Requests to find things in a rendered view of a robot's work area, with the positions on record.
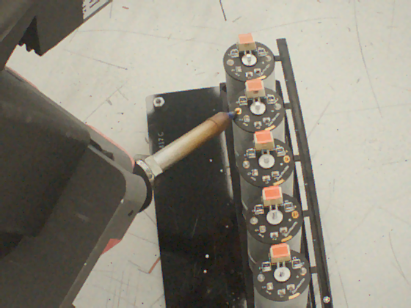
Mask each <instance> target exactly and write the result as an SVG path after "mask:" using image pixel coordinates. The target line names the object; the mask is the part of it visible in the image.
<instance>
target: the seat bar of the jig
mask: <svg viewBox="0 0 411 308"><path fill-rule="evenodd" d="M219 88H220V95H221V101H222V112H224V113H228V99H227V87H226V82H221V83H219ZM275 92H276V93H277V94H279V93H278V88H277V85H275ZM225 134H226V139H227V146H228V156H229V162H230V172H231V177H232V184H233V194H234V199H235V205H236V215H237V221H238V226H239V236H240V240H239V241H240V247H241V256H242V262H243V267H244V271H243V272H244V281H245V287H246V291H247V306H248V308H255V296H254V283H253V277H252V274H253V272H252V271H251V270H250V268H249V267H250V266H249V259H248V248H247V246H248V245H247V239H248V235H247V225H246V221H245V219H244V217H243V216H242V209H241V178H240V171H239V169H238V167H237V165H236V154H235V146H233V125H232V121H231V123H230V127H229V128H227V129H226V130H225ZM285 143H286V144H287V145H288V138H287V133H286V129H285ZM293 198H295V200H296V201H297V192H296V188H295V183H294V176H293ZM300 254H302V255H303V256H304V257H305V251H304V243H303V239H302V235H301V237H300ZM306 308H312V302H311V299H310V288H309V285H308V299H307V307H306Z"/></svg>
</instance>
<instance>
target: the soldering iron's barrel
mask: <svg viewBox="0 0 411 308"><path fill-rule="evenodd" d="M230 123H231V120H230V117H229V116H228V114H226V113H224V112H220V113H218V114H216V115H214V116H213V117H211V118H208V119H207V120H205V122H203V123H201V124H200V125H198V126H197V127H196V128H194V129H192V130H190V132H188V133H187V134H185V135H183V136H182V137H180V138H179V139H177V140H175V141H174V142H173V143H171V144H169V145H167V146H166V147H165V148H163V149H162V150H159V151H158V152H156V153H154V154H153V155H152V156H151V155H145V154H136V155H134V156H133V160H134V161H136V162H137V163H138V164H139V165H140V166H141V167H142V168H143V170H144V171H145V173H146V175H147V176H148V179H149V181H150V184H151V187H152V189H153V190H155V189H156V188H158V187H159V186H160V183H161V176H162V172H164V171H165V170H167V169H169V168H170V167H171V166H173V165H174V164H176V163H178V162H179V161H180V160H182V159H183V158H185V157H187V156H188V155H189V154H190V153H192V152H194V151H195V150H196V149H198V148H199V147H201V146H203V145H204V144H205V143H206V142H208V141H211V140H212V139H213V138H215V137H218V136H219V135H220V134H221V133H222V132H224V131H225V130H226V129H227V128H229V127H230Z"/></svg>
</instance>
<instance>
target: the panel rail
mask: <svg viewBox="0 0 411 308"><path fill-rule="evenodd" d="M276 43H277V49H278V53H279V54H280V55H279V56H274V59H275V61H276V62H279V61H281V65H282V69H283V77H284V81H285V85H286V89H287V93H288V100H289V103H284V106H285V107H283V108H284V109H285V110H289V109H290V110H291V116H292V120H293V124H294V132H295V137H296V141H297V148H298V152H299V154H297V155H293V156H294V162H297V161H300V163H301V168H302V175H303V183H304V188H305V195H306V200H307V208H308V209H307V210H303V212H302V214H303V218H306V217H307V216H309V219H310V221H309V222H310V230H311V233H312V236H311V238H312V242H313V252H314V256H315V264H316V266H311V267H310V271H311V274H315V273H317V278H318V281H319V283H318V286H319V291H320V294H319V295H320V299H321V308H333V307H334V306H333V302H332V293H331V289H330V288H331V285H330V279H329V277H330V276H329V272H328V268H327V267H328V264H327V258H326V252H325V247H324V237H323V234H322V233H323V230H322V225H321V216H320V212H319V204H318V203H319V201H318V197H317V193H316V187H315V178H314V174H313V167H312V163H311V159H310V152H309V148H308V138H307V133H306V129H305V122H304V118H303V114H302V110H301V106H300V102H299V96H298V92H297V84H296V80H295V76H294V70H293V69H292V65H291V58H290V54H289V51H288V44H287V42H286V39H285V37H284V38H279V39H276ZM302 214H301V215H302Z"/></svg>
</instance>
